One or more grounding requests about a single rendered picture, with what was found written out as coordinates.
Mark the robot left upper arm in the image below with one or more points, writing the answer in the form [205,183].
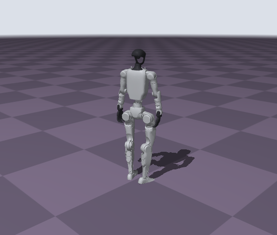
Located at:
[123,88]

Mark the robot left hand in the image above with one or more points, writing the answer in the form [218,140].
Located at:
[119,114]

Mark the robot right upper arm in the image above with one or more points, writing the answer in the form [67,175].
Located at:
[151,76]

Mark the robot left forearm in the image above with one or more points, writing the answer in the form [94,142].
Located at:
[121,99]

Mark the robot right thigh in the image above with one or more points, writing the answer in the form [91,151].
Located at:
[150,131]

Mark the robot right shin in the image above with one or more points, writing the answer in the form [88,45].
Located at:
[146,160]

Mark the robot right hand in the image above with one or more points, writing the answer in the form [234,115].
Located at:
[158,118]

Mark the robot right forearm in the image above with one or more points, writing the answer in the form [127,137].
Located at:
[158,104]

